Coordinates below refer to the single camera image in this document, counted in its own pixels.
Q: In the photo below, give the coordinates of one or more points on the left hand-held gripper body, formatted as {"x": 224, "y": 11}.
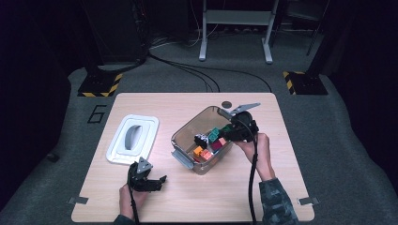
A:
{"x": 140, "y": 183}

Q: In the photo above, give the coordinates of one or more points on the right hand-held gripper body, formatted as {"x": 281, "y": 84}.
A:
{"x": 245, "y": 128}

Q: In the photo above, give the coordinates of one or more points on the green toy block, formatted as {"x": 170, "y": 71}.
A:
{"x": 227, "y": 127}

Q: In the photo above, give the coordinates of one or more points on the light pink arch block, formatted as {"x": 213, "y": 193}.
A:
{"x": 222, "y": 141}

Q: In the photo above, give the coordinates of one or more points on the teal toy block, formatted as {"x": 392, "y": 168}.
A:
{"x": 214, "y": 135}

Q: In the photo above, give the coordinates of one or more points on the maroon toy block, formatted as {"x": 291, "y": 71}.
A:
{"x": 216, "y": 146}

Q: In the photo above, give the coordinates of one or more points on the white toy car block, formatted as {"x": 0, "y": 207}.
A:
{"x": 201, "y": 140}

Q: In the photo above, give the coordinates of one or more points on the salmon toy block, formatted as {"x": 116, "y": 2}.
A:
{"x": 206, "y": 155}

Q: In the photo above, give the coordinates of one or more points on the orange toy block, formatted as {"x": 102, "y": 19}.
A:
{"x": 198, "y": 151}

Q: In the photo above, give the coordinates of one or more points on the brown transparent storage box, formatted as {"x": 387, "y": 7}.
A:
{"x": 191, "y": 128}

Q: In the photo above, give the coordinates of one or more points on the white box lid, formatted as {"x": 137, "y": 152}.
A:
{"x": 147, "y": 131}

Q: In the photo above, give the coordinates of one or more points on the person's left hand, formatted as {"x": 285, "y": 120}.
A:
{"x": 128, "y": 203}

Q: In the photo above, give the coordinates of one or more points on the person's right hand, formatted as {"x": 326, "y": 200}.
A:
{"x": 261, "y": 156}

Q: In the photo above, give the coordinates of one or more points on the black table grommet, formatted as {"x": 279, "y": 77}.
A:
{"x": 226, "y": 105}

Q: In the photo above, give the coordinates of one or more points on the grey tape piece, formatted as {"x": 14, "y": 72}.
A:
{"x": 78, "y": 200}
{"x": 308, "y": 201}

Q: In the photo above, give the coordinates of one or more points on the black yellow striped stand base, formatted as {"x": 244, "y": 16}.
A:
{"x": 100, "y": 85}
{"x": 308, "y": 83}

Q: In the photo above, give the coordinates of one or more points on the white metal stand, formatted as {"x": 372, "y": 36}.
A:
{"x": 237, "y": 17}

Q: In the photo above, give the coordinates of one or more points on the black equipment rack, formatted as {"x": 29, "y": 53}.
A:
{"x": 119, "y": 31}

